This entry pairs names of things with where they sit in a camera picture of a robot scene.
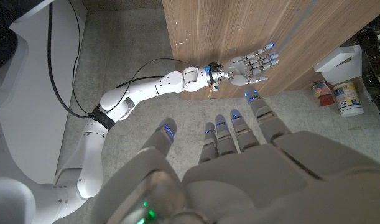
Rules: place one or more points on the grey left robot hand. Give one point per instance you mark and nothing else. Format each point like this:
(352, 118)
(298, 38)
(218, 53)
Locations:
(255, 180)

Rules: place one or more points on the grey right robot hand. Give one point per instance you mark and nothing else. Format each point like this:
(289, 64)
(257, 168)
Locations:
(239, 70)

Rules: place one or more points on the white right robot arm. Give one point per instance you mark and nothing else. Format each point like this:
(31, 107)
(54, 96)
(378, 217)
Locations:
(90, 155)

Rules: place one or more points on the white rectangular device box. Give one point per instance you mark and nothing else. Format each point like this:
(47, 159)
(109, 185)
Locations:
(336, 59)

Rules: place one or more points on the white wipes canister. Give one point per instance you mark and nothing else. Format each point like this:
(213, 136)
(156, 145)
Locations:
(348, 99)

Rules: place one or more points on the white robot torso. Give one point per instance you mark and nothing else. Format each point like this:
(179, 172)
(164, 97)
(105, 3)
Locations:
(37, 109)

